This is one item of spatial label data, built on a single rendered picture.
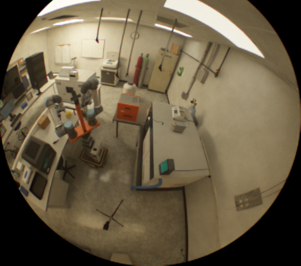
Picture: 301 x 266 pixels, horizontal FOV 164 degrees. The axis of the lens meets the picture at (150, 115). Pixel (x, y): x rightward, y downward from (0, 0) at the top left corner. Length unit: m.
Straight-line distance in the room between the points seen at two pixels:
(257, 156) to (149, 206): 2.10
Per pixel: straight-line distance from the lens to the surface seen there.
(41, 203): 1.92
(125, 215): 2.42
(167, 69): 4.53
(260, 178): 1.52
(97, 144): 1.97
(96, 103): 1.50
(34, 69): 3.68
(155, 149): 1.13
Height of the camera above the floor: 2.39
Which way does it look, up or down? 41 degrees down
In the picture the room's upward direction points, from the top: 20 degrees clockwise
